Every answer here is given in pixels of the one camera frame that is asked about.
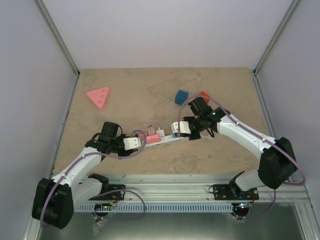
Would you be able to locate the white power strip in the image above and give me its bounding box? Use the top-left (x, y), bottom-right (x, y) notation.
top-left (144, 134), bottom-right (189, 149)

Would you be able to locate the red cube socket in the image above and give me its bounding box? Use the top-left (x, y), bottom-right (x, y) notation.
top-left (198, 91), bottom-right (210, 104)

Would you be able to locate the blue cube socket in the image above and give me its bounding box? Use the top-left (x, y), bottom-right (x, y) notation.
top-left (174, 90), bottom-right (189, 106)

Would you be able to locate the pink round plug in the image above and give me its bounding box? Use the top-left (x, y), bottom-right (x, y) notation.
top-left (146, 134), bottom-right (161, 144)

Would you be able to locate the pink power strip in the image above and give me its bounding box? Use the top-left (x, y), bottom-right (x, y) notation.
top-left (86, 86), bottom-right (110, 110)

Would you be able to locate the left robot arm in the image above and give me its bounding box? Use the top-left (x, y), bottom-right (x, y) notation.
top-left (31, 121), bottom-right (146, 229)

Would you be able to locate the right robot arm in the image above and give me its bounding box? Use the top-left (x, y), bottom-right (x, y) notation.
top-left (176, 97), bottom-right (298, 200)

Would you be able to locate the pink rectangular adapter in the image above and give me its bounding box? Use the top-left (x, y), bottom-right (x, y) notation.
top-left (132, 132), bottom-right (145, 142)

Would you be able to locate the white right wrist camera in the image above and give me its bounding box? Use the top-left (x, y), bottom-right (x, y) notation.
top-left (170, 121), bottom-right (192, 137)

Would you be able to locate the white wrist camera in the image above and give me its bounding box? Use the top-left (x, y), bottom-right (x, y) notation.
top-left (170, 121), bottom-right (192, 137)
top-left (123, 137), bottom-right (142, 151)

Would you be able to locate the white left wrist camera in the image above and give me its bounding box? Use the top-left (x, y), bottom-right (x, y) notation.
top-left (123, 137), bottom-right (142, 151)

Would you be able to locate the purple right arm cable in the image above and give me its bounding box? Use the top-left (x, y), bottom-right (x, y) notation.
top-left (177, 94), bottom-right (307, 221)

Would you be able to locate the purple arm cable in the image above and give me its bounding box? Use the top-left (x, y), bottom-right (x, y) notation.
top-left (177, 94), bottom-right (307, 221)
top-left (39, 129), bottom-right (147, 229)

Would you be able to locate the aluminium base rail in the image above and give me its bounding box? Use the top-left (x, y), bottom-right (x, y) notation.
top-left (34, 174), bottom-right (311, 203)

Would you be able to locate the grey slotted cable duct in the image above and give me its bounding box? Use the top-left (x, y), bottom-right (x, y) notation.
top-left (75, 202), bottom-right (233, 213)

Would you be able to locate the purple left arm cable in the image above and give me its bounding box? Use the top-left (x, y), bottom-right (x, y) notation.
top-left (39, 129), bottom-right (147, 229)

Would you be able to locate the aluminium frame post right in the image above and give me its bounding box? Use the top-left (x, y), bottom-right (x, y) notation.
top-left (252, 0), bottom-right (302, 77)

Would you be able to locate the aluminium frame post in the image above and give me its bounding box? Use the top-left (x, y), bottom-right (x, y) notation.
top-left (34, 0), bottom-right (80, 78)
top-left (252, 0), bottom-right (302, 77)

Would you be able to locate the aluminium frame post left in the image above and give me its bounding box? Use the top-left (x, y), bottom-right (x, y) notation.
top-left (34, 0), bottom-right (80, 78)

